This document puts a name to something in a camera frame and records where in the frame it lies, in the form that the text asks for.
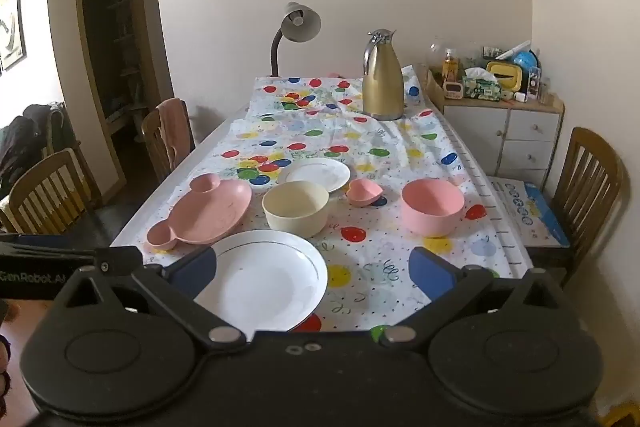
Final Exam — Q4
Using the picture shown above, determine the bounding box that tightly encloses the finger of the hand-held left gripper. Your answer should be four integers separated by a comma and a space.
75, 246, 144, 276
0, 234, 97, 264

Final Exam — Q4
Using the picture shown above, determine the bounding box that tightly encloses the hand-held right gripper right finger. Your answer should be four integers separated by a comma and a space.
375, 247, 576, 348

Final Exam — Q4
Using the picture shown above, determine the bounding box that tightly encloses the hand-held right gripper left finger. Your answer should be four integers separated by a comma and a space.
52, 248, 248, 350

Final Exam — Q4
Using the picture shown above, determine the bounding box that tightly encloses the pink round bowl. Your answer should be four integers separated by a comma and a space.
401, 179, 466, 238

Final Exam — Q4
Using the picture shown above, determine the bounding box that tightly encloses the pink mouse-shaped plate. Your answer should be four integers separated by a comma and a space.
145, 173, 253, 253

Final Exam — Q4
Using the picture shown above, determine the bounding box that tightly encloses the large white plate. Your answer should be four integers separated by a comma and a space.
192, 229, 329, 333

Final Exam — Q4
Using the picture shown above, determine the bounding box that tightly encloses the pink heart-shaped small bowl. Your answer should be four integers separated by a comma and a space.
346, 178, 384, 208

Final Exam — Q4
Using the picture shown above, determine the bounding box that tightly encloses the person's left hand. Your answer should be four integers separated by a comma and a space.
0, 302, 13, 400

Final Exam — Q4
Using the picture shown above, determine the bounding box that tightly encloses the wooden chair with black seat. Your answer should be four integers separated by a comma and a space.
0, 147, 103, 240

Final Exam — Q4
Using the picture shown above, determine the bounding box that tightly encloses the dark cloth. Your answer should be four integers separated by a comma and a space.
0, 104, 76, 202

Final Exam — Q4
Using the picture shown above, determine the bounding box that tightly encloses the blue and white flat box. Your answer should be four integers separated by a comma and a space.
487, 177, 571, 248

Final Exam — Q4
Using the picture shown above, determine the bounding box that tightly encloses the cream round bowl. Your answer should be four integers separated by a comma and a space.
262, 180, 331, 238

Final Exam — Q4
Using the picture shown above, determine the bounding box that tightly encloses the wooden chair with pink cloth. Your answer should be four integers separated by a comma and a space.
141, 98, 196, 182

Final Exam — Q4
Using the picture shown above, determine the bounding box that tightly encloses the balloon print tablecloth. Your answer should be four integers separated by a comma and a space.
107, 74, 533, 333

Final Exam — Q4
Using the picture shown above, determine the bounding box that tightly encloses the pink cloth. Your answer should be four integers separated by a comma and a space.
157, 98, 189, 170

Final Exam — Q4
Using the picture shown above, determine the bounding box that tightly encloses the small white plate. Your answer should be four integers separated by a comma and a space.
276, 158, 352, 194

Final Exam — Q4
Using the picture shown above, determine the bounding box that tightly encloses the white wooden drawer cabinet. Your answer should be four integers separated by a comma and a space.
425, 66, 566, 188

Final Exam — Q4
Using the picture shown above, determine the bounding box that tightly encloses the wooden slat-back chair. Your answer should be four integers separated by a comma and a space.
525, 127, 626, 288

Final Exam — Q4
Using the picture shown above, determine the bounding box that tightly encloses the green tissue box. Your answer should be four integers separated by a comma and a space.
461, 68, 502, 100

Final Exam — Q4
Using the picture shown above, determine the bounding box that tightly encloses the gold thermos jug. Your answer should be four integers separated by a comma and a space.
362, 28, 406, 122

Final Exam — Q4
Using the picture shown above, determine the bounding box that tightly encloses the orange bottle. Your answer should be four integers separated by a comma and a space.
442, 49, 460, 82

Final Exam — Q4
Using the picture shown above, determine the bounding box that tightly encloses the yellow box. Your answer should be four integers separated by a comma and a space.
486, 61, 523, 94

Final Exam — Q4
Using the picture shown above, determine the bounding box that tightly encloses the small clear case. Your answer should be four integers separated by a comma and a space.
525, 67, 544, 101

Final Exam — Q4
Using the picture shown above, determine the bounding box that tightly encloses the blue globe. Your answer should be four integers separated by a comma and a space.
514, 51, 541, 74

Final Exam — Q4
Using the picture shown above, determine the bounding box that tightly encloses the white tube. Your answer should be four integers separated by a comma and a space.
495, 39, 532, 60

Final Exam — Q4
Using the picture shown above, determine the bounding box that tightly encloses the yellow container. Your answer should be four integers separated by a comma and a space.
604, 402, 640, 427

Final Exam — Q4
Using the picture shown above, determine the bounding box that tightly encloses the grey gooseneck desk lamp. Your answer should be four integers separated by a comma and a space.
270, 2, 322, 76

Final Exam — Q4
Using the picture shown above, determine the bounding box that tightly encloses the recessed wall shelf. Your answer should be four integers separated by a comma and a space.
74, 0, 173, 195

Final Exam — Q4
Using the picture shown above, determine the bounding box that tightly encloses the dark framed wall picture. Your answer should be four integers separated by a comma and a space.
0, 0, 26, 72

